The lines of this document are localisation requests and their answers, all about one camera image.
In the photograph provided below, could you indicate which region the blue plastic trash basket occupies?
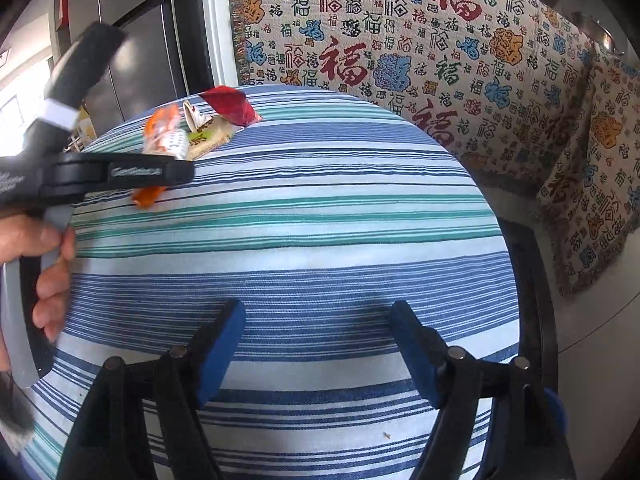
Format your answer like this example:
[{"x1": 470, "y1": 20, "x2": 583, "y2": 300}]
[{"x1": 544, "y1": 388, "x2": 567, "y2": 436}]

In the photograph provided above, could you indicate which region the small beige snack packet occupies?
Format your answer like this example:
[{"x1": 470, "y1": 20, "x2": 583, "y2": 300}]
[{"x1": 182, "y1": 101, "x2": 238, "y2": 160}]

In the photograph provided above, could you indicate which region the orange clear plastic wrapper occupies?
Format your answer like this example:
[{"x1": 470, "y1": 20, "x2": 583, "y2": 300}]
[{"x1": 132, "y1": 104, "x2": 189, "y2": 209}]

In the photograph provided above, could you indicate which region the dark refrigerator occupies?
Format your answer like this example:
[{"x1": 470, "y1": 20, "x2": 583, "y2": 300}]
[{"x1": 53, "y1": 0, "x2": 214, "y2": 134}]

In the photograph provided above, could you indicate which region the blue striped tablecloth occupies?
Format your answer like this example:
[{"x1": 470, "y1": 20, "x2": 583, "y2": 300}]
[{"x1": 21, "y1": 86, "x2": 520, "y2": 479}]

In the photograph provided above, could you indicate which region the left hand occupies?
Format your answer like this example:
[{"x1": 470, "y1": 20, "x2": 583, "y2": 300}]
[{"x1": 1, "y1": 214, "x2": 75, "y2": 342}]

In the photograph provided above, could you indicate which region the white kitchen cabinet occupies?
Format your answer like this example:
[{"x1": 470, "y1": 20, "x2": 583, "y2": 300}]
[{"x1": 499, "y1": 204, "x2": 640, "y2": 480}]

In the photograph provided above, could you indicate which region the steel pot with lid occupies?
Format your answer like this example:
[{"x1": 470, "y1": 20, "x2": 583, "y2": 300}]
[{"x1": 572, "y1": 11, "x2": 625, "y2": 56}]

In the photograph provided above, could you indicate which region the patterned fu character blanket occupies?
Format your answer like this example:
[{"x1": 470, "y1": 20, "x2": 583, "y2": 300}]
[{"x1": 230, "y1": 0, "x2": 639, "y2": 294}]

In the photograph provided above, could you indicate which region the red snack wrapper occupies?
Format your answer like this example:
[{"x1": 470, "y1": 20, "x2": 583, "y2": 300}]
[{"x1": 200, "y1": 86, "x2": 262, "y2": 127}]

